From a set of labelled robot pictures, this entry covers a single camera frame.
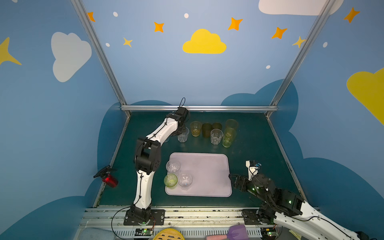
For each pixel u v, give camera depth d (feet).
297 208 1.69
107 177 2.51
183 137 3.44
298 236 2.26
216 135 3.42
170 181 2.80
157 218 2.42
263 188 1.74
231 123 3.23
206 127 3.39
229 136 3.25
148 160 1.82
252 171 2.09
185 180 2.82
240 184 2.12
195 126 3.59
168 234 2.23
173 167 2.89
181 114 2.62
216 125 3.44
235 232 2.30
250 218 2.41
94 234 2.19
